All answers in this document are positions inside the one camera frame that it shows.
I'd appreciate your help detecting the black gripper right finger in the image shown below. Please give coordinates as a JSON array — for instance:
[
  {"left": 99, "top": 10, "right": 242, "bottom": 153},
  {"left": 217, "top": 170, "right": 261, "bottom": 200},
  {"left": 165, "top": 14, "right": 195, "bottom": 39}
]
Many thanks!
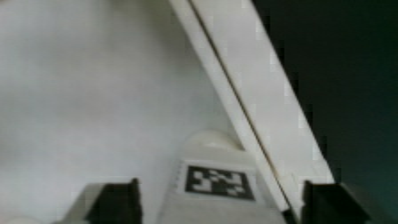
[{"left": 300, "top": 181, "right": 391, "bottom": 224}]

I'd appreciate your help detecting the white table leg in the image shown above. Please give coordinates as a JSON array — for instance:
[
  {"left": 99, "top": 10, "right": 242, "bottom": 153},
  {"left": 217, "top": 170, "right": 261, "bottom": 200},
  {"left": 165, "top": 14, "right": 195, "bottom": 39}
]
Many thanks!
[{"left": 156, "top": 130, "right": 288, "bottom": 224}]

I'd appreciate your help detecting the white L-shaped obstacle wall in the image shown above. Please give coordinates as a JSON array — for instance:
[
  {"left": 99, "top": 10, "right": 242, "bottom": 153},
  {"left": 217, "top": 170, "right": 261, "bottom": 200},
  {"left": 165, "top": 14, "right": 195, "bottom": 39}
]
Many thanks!
[{"left": 192, "top": 0, "right": 334, "bottom": 184}]

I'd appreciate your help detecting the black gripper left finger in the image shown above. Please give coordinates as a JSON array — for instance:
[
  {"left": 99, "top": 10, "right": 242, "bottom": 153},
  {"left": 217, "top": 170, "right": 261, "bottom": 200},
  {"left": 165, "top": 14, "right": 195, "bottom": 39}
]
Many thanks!
[{"left": 55, "top": 178, "right": 144, "bottom": 224}]

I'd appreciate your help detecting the white square tabletop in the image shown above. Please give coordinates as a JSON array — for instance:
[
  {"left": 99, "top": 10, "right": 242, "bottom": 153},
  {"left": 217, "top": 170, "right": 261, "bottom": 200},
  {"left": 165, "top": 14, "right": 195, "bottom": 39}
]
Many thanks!
[{"left": 0, "top": 0, "right": 233, "bottom": 224}]

